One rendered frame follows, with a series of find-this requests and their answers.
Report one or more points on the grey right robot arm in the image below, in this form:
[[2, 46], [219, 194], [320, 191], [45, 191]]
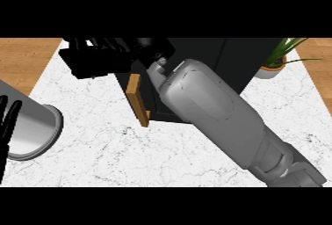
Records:
[[215, 111]]

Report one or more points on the dark cabinet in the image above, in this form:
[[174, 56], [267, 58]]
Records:
[[246, 58]]

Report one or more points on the grey metal cylinder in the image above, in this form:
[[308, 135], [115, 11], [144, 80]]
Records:
[[33, 129]]

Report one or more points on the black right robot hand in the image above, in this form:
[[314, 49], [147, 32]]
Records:
[[98, 63]]

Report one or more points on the green potted plant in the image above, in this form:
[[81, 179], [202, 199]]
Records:
[[268, 71]]

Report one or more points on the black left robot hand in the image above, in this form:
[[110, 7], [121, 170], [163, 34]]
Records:
[[4, 129]]

